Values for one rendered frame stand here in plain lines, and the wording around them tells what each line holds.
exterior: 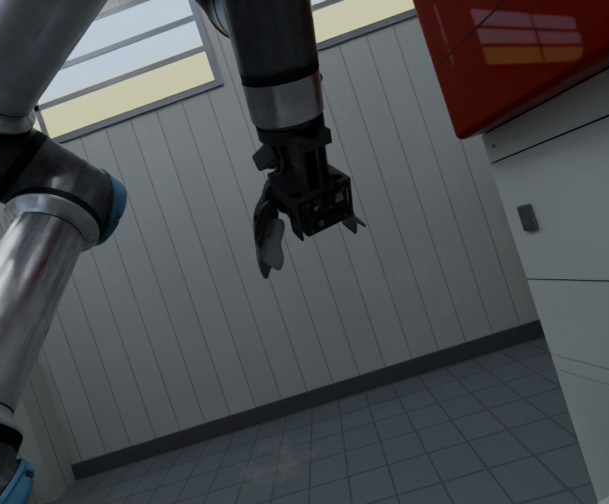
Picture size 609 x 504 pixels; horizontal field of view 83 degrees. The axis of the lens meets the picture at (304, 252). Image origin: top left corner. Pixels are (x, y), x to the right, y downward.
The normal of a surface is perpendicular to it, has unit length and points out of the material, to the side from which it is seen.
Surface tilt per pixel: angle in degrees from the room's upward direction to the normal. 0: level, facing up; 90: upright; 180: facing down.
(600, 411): 90
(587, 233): 90
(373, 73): 90
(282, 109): 129
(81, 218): 122
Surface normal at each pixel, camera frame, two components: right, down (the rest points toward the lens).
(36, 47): 0.32, 0.89
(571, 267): -0.92, 0.31
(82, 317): -0.04, 0.03
